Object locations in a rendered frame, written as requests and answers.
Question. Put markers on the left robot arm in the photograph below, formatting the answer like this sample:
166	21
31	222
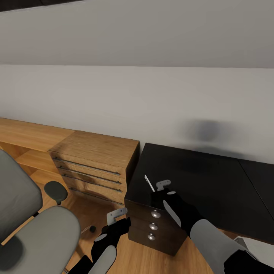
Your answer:
104	250

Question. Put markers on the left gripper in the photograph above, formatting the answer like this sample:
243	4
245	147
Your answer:
121	226

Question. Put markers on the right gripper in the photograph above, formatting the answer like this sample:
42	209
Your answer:
156	195

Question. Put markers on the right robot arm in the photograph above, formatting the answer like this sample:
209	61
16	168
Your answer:
223	255

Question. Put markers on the cabinet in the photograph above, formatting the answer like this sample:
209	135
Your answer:
154	229
96	167

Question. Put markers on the desktop computer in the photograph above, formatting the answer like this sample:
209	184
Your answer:
261	250

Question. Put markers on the swivel chair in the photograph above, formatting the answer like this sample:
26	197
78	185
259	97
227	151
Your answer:
44	245

